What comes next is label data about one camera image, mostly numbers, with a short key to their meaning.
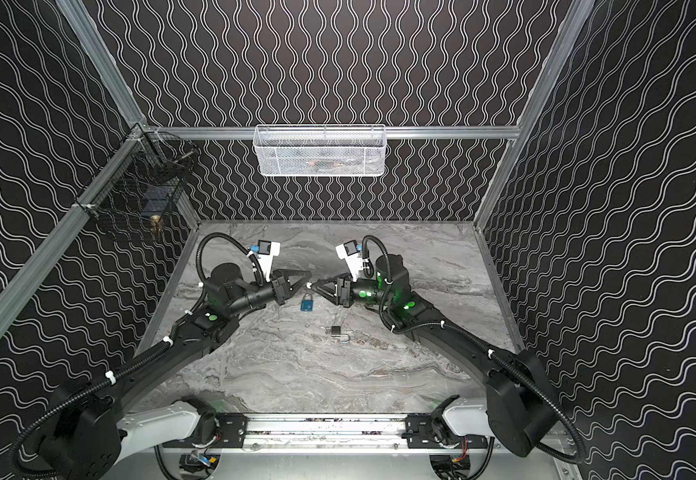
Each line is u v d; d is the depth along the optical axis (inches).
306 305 37.5
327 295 26.6
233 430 29.0
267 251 26.0
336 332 35.7
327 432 30.0
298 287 27.7
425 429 29.5
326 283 28.1
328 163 38.3
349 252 26.1
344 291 25.1
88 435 15.8
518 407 16.3
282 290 25.5
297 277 28.2
